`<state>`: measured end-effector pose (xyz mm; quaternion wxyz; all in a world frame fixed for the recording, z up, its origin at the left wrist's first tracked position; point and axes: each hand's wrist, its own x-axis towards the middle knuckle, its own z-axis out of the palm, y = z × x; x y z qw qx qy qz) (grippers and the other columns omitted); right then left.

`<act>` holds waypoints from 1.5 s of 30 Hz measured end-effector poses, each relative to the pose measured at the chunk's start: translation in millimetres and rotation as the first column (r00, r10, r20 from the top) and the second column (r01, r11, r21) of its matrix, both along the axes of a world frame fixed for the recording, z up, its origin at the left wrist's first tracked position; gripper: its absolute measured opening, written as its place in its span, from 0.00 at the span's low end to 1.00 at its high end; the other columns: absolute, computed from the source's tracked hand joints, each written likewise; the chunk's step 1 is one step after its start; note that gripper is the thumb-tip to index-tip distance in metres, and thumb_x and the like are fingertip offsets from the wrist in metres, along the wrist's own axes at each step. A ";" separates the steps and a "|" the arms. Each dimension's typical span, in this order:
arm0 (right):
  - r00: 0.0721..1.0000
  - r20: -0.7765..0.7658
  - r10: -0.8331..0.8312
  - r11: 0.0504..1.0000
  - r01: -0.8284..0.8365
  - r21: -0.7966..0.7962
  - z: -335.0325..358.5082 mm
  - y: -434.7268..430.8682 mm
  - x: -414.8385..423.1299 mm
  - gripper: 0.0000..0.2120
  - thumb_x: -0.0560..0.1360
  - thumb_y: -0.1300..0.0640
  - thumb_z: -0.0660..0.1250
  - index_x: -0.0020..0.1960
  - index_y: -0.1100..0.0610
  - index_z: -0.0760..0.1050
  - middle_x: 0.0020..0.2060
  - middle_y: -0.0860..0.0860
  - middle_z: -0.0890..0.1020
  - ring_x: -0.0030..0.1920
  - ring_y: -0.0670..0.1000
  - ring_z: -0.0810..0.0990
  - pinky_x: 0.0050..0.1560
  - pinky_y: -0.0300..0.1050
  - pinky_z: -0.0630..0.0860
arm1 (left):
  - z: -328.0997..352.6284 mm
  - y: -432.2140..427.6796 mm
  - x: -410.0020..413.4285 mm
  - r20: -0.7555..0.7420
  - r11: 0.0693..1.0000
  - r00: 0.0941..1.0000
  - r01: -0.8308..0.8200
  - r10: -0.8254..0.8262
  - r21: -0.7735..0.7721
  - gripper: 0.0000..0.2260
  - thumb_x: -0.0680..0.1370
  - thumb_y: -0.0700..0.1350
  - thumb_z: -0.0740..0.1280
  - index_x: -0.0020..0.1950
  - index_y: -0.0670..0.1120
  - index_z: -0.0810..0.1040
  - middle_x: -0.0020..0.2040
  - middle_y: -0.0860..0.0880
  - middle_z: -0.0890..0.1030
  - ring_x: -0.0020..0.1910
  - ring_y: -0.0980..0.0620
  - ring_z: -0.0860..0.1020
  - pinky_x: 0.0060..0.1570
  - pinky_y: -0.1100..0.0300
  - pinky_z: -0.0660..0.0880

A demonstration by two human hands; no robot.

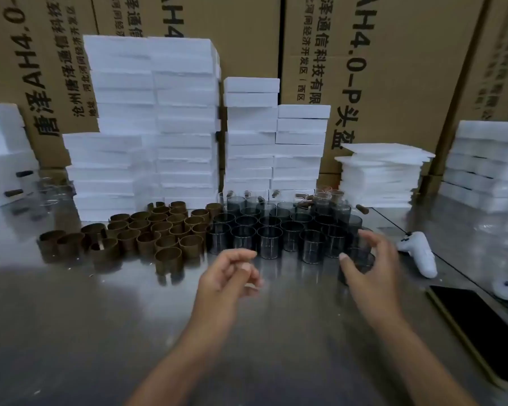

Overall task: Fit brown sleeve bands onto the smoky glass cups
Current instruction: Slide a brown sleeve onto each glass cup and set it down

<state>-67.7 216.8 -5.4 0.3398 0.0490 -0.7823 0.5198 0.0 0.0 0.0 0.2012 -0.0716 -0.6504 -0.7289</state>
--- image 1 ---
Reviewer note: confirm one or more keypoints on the person's left hand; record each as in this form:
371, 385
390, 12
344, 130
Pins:
220, 283

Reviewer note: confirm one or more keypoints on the person's right hand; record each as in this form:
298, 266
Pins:
381, 283

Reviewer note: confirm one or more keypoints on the group of brown sleeve rings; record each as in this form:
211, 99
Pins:
169, 257

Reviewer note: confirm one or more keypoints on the cluster of transparent plastic cups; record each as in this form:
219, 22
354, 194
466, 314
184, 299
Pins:
271, 241

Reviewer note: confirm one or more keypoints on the bunch of clear plastic cups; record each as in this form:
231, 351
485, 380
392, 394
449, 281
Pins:
53, 192

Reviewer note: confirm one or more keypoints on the person's right forearm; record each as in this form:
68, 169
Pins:
419, 367

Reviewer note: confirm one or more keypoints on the person's left forearm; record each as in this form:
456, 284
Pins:
182, 367

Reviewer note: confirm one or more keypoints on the stack of thin foam sheets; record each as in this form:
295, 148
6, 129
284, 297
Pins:
381, 177

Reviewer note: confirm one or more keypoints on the black smartphone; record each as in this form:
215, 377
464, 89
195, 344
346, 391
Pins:
478, 329

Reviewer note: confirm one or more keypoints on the stepped stack white foam blocks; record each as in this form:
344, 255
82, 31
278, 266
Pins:
254, 139

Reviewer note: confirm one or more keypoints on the stack of white foam blocks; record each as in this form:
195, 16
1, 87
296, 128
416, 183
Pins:
0, 143
487, 164

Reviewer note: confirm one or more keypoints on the tall stack white foam blocks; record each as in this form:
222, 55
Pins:
152, 122

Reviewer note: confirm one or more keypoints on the brown cork stick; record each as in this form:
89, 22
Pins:
13, 193
24, 173

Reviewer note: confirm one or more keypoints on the large printed cardboard box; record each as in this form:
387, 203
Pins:
406, 59

